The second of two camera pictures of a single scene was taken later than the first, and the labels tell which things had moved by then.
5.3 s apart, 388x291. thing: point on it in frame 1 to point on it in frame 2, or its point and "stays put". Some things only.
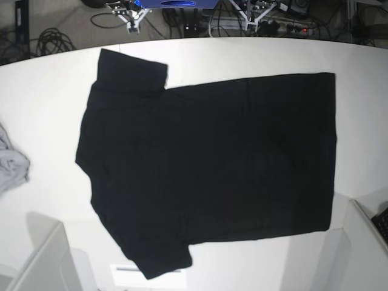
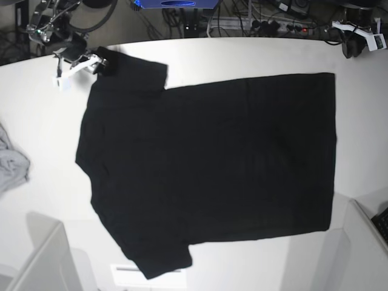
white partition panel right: (367, 268) stays put
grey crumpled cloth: (14, 165) stays put
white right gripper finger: (242, 13) to (352, 28)
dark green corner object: (381, 221) stays put
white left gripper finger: (137, 20) to (76, 50)
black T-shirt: (213, 162) stays put
